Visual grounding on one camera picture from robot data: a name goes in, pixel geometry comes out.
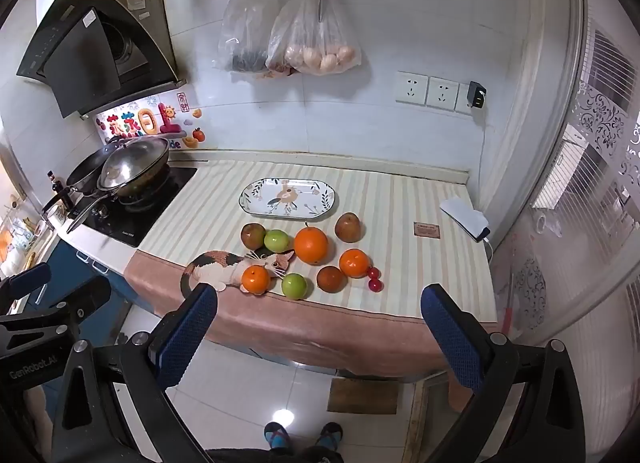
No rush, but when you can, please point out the small orange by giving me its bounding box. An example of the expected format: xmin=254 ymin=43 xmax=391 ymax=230
xmin=241 ymin=265 xmax=272 ymax=294

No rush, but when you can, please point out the striped cat print mat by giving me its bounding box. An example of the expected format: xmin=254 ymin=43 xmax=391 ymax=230
xmin=123 ymin=158 xmax=498 ymax=379

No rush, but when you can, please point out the red yellow apple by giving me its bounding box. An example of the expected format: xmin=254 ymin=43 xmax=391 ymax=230
xmin=334 ymin=212 xmax=364 ymax=243

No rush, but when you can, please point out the clear bag with dark contents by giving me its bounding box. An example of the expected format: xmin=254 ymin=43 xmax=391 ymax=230
xmin=215 ymin=0 xmax=288 ymax=75

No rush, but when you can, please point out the dark red apple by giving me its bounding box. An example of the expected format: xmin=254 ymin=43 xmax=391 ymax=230
xmin=316 ymin=265 xmax=348 ymax=293

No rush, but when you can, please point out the blue kitchen cabinet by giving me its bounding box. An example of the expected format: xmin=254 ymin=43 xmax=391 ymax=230
xmin=30 ymin=238 xmax=138 ymax=329

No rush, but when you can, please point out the black frying pan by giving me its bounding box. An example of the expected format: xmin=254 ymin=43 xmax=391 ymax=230
xmin=41 ymin=142 xmax=108 ymax=216

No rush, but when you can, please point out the black glass gas stove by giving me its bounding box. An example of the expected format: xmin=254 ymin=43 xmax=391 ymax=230
xmin=80 ymin=163 xmax=198 ymax=248

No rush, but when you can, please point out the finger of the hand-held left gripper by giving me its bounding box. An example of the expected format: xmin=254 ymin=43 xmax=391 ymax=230
xmin=0 ymin=278 xmax=112 ymax=339
xmin=0 ymin=263 xmax=52 ymax=301

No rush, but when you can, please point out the blue slipper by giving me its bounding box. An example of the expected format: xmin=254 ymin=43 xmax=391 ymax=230
xmin=316 ymin=422 xmax=343 ymax=451
xmin=264 ymin=422 xmax=292 ymax=451

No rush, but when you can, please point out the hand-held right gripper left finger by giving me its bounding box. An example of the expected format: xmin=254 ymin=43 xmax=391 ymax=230
xmin=52 ymin=283 xmax=219 ymax=463

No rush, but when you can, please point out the colourful wall sticker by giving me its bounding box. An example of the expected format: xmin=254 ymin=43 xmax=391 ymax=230
xmin=94 ymin=93 xmax=207 ymax=151

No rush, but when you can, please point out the large orange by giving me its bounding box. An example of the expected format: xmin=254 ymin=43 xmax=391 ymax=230
xmin=293 ymin=226 xmax=329 ymax=265

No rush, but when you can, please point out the floral oval ceramic plate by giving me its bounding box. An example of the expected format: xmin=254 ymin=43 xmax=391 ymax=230
xmin=238 ymin=178 xmax=339 ymax=220

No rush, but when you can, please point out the black range hood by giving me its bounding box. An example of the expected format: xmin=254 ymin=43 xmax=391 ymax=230
xmin=16 ymin=0 xmax=180 ymax=119

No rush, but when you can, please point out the white wall socket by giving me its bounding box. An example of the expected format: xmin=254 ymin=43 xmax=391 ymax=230
xmin=426 ymin=76 xmax=460 ymax=111
xmin=395 ymin=70 xmax=429 ymax=106

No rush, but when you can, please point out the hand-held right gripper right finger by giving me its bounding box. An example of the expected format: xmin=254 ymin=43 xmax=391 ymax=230
xmin=420 ymin=284 xmax=586 ymax=463

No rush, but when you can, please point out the brown wooden board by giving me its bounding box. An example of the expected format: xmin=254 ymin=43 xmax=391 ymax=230
xmin=327 ymin=378 xmax=399 ymax=415

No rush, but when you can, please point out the lace patterned window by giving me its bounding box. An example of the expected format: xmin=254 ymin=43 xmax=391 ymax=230
xmin=492 ymin=0 xmax=640 ymax=394

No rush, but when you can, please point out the clear bag of eggs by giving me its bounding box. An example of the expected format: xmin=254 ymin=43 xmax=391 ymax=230
xmin=265 ymin=0 xmax=362 ymax=78

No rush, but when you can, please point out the medium orange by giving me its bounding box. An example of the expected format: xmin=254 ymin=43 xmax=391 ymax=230
xmin=339 ymin=248 xmax=372 ymax=279

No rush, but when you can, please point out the steel wok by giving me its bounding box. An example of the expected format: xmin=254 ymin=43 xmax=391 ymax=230
xmin=66 ymin=136 xmax=171 ymax=235

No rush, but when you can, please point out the red green apple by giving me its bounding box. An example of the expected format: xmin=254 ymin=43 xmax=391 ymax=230
xmin=240 ymin=222 xmax=268 ymax=250

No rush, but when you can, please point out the dark sauce bottle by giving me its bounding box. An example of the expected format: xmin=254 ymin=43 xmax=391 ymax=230
xmin=46 ymin=170 xmax=73 ymax=209

